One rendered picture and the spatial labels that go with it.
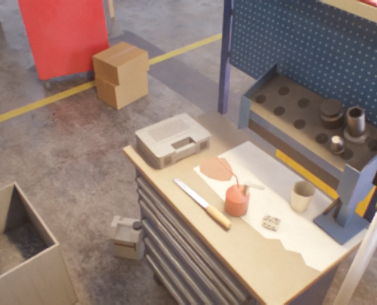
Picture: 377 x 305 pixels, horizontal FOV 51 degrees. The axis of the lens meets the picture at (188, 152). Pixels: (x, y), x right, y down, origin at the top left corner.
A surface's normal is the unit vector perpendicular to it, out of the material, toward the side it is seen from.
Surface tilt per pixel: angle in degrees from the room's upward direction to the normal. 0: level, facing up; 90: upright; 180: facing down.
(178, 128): 0
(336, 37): 90
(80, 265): 0
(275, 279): 0
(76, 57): 90
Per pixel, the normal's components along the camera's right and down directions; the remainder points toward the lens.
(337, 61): -0.81, 0.39
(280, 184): 0.00, -0.76
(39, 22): 0.35, 0.61
